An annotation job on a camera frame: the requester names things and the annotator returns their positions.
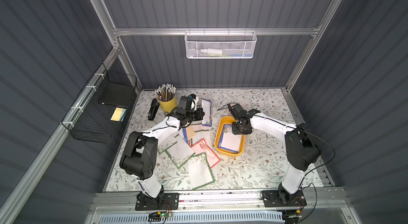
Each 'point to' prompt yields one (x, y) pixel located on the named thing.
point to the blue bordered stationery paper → (185, 135)
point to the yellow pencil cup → (168, 105)
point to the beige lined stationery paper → (190, 131)
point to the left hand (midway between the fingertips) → (206, 113)
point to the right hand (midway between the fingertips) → (237, 131)
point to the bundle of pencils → (166, 92)
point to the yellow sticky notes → (118, 114)
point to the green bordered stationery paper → (200, 135)
